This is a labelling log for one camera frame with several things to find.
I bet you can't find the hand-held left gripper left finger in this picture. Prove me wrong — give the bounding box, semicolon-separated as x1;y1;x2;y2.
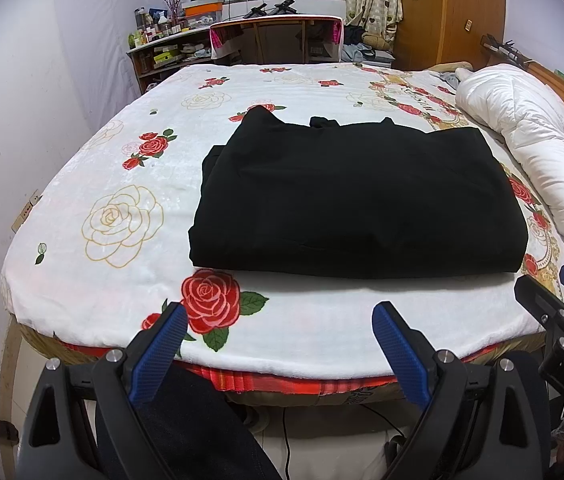
14;302;190;480

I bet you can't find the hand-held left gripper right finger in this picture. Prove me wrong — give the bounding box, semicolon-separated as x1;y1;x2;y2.
371;301;553;480

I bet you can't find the black garment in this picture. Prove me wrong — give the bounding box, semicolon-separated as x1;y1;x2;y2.
187;107;529;281

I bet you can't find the pile of clothes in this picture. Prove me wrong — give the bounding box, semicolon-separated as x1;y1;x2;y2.
342;24;397;63

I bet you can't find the bed with rose-print blanket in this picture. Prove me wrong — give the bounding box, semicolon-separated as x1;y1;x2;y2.
0;62;564;378

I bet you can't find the person's leg in jeans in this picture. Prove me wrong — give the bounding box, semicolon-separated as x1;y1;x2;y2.
94;362;283;480

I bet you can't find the red plaid bed sheet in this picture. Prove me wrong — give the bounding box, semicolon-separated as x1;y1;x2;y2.
62;340;513;397

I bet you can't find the white duvet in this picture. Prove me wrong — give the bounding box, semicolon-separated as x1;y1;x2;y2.
454;64;564;245

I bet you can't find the beige narrow strip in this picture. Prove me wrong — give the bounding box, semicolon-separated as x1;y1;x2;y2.
12;189;44;234

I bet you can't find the wooden headboard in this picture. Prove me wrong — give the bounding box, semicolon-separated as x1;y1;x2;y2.
482;35;564;126

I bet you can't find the wooden shelf unit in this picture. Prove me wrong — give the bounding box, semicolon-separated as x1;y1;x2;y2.
127;27;213;93

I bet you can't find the wooden wardrobe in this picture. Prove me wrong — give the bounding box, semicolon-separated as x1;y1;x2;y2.
394;0;507;71

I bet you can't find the cluster of bottles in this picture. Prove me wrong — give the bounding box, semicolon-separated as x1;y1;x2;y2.
129;5;188;50

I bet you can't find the white desk with pink edges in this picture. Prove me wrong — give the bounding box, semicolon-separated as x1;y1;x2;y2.
209;15;345;63

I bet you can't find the orange lid storage box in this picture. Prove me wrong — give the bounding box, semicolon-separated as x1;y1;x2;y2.
182;0;224;28

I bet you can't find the black metal tool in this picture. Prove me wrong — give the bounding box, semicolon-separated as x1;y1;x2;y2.
247;0;298;18

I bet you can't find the black cable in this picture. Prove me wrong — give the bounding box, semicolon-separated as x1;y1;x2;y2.
281;405;294;480

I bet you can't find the wooden bed frame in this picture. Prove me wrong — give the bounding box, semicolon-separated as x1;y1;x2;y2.
0;310;25;461

